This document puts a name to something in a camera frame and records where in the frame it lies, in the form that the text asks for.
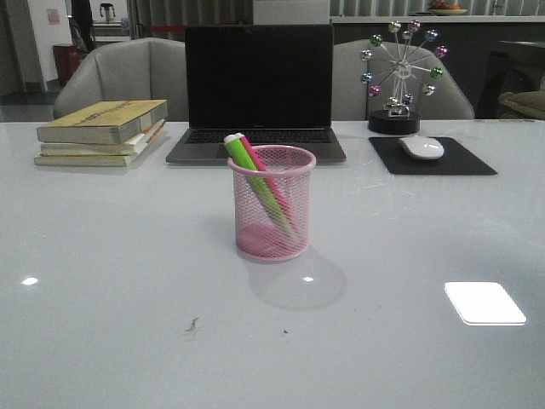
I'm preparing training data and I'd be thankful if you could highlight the cream book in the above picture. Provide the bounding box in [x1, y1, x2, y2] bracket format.
[41, 119, 165, 156]
[34, 131, 162, 167]

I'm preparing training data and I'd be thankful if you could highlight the middle cream book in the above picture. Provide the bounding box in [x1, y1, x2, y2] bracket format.
[41, 119, 165, 156]

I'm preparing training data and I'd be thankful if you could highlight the red trash bin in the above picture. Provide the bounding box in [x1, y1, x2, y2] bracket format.
[53, 44, 80, 86]

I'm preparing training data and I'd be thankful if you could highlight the fruit bowl on counter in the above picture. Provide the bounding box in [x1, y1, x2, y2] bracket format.
[427, 0, 467, 16]

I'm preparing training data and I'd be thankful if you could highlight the grey armchair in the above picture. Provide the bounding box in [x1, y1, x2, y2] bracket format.
[331, 39, 474, 121]
[54, 37, 189, 122]

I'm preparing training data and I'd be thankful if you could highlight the pink mesh pen holder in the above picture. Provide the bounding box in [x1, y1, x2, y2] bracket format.
[227, 145, 316, 262]

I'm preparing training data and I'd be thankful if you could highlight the top yellow book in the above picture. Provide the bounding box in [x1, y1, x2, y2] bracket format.
[37, 100, 168, 144]

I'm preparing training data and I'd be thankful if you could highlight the green highlighter pen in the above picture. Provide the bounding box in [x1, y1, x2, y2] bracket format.
[224, 133, 296, 239]

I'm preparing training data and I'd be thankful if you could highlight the grey laptop computer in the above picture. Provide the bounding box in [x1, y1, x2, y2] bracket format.
[166, 24, 346, 165]

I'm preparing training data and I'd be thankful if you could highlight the left grey armchair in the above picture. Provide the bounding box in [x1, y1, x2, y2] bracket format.
[54, 37, 189, 122]

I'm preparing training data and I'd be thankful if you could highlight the person in dark clothes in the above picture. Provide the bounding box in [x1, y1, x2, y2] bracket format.
[71, 0, 95, 52]

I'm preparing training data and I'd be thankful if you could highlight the bottom cream book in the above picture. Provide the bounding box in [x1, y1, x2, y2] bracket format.
[34, 131, 162, 167]

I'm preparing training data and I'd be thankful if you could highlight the olive cushion seat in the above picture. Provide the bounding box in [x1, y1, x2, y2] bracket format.
[498, 90, 544, 120]

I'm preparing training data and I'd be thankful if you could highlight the white computer mouse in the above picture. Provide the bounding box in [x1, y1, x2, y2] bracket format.
[399, 135, 445, 160]

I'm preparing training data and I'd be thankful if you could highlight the right grey armchair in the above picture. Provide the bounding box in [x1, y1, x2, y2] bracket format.
[331, 39, 474, 121]

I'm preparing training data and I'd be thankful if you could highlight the ferris wheel desk ornament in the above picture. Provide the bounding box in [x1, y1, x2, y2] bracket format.
[359, 20, 445, 135]

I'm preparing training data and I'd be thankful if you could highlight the pink highlighter pen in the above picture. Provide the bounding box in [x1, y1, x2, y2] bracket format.
[238, 133, 297, 231]

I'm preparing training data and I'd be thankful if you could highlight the black mouse pad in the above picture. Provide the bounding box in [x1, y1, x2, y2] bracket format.
[369, 136, 497, 176]

